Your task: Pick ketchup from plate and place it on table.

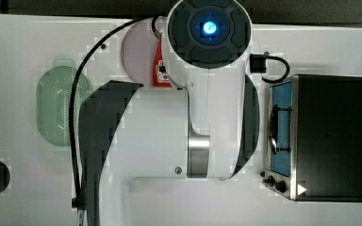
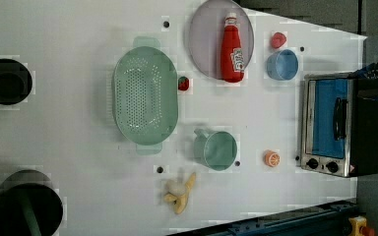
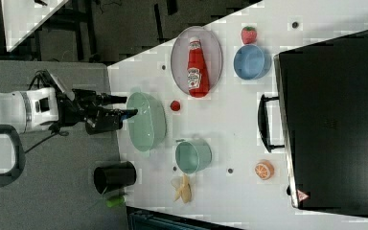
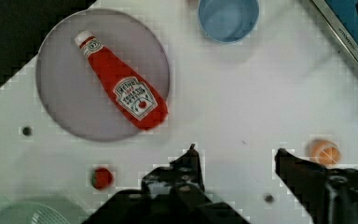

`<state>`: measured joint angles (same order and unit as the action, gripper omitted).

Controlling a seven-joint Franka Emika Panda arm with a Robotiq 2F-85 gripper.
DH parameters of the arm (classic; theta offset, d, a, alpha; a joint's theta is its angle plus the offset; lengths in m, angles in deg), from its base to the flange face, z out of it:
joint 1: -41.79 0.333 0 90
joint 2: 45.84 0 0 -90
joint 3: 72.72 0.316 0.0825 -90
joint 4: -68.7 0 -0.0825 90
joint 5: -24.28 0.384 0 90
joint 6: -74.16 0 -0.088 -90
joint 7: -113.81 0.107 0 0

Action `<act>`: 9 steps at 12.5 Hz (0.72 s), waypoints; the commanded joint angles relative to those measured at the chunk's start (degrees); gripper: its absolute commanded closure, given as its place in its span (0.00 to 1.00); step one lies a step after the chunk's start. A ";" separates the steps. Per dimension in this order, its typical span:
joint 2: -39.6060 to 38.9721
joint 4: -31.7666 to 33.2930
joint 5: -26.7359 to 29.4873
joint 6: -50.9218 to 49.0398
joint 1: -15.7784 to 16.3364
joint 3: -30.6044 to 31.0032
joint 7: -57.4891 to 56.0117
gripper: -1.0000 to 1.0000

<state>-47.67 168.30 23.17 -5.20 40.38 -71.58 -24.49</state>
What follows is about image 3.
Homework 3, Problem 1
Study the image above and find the blue bowl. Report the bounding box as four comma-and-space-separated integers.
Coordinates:
233, 44, 271, 81

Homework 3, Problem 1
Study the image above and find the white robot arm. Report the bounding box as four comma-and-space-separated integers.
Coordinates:
0, 87, 138, 188

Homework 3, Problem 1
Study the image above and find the black toaster oven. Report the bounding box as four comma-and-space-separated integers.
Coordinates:
273, 30, 368, 218

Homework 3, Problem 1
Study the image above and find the toy strawberry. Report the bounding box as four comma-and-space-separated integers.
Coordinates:
241, 26, 257, 44

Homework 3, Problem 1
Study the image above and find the red ketchup bottle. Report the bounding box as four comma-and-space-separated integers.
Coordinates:
187, 36, 210, 98

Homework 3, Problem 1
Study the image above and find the grey oval plate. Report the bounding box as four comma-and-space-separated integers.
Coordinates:
171, 26, 222, 98

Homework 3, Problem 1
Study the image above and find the peeled toy banana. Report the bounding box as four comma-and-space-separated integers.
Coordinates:
171, 174, 192, 203

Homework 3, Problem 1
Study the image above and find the blue metal rail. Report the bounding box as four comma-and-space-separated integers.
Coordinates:
126, 206, 240, 230

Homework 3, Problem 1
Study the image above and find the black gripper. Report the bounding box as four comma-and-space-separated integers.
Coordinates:
56, 89, 138, 135

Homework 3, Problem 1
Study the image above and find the black cylinder cup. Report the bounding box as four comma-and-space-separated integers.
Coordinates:
94, 161, 137, 194

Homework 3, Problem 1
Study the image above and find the green mug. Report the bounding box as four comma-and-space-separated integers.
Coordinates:
175, 139, 212, 174

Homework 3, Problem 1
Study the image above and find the green oval colander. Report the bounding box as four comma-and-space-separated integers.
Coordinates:
126, 92, 167, 152

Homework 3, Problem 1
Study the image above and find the toy orange half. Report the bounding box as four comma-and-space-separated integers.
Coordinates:
254, 160, 274, 180

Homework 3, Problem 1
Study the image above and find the small red toy fruit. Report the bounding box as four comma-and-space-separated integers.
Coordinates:
170, 101, 181, 111

